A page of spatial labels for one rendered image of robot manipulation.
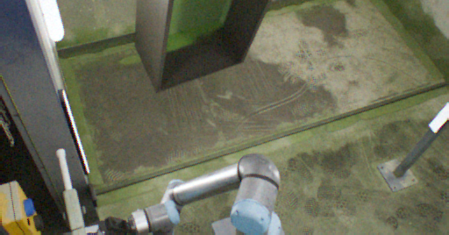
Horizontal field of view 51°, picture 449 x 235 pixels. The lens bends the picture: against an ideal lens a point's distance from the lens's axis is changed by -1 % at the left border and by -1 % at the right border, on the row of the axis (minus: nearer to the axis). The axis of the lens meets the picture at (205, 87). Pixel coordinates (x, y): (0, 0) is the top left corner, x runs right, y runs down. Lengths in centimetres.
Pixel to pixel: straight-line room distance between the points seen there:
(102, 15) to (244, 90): 116
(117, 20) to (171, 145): 102
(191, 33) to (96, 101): 83
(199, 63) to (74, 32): 102
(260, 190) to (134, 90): 208
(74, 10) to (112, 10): 27
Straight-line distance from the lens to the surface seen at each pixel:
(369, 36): 405
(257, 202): 141
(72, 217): 178
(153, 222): 179
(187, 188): 183
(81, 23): 351
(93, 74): 350
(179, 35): 305
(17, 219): 138
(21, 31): 155
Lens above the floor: 278
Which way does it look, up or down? 54 degrees down
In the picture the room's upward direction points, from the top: 6 degrees clockwise
